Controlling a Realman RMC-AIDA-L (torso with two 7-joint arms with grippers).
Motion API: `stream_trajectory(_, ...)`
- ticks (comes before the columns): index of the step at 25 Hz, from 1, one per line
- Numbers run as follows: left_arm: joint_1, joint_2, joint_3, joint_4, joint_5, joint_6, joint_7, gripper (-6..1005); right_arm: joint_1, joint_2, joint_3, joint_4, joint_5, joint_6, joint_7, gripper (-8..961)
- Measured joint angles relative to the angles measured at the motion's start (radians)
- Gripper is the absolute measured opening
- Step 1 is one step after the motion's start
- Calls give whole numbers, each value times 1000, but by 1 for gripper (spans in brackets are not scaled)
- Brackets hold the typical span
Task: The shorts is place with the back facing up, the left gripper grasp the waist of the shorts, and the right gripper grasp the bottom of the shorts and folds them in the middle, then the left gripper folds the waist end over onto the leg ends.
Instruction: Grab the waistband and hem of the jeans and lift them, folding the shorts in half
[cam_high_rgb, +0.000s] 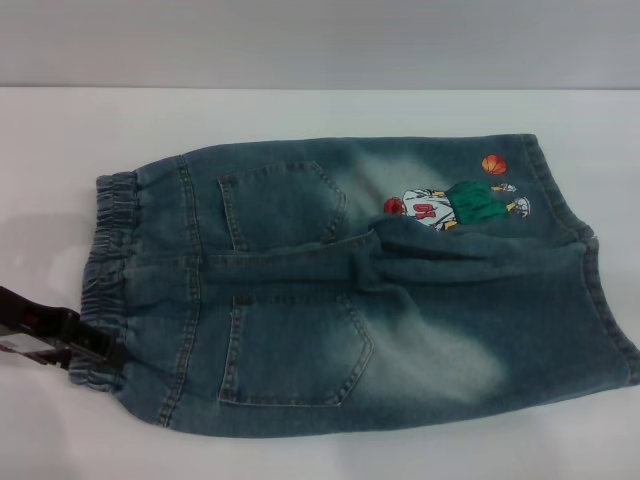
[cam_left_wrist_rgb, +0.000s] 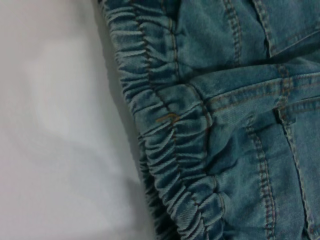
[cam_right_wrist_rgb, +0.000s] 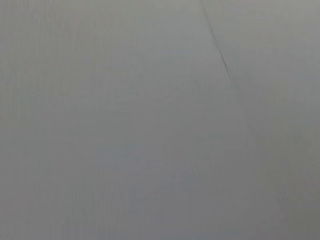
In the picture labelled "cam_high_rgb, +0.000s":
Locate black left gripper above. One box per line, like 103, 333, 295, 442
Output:
0, 284, 127, 374

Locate blue denim shorts with print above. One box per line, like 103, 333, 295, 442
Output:
64, 132, 640, 440

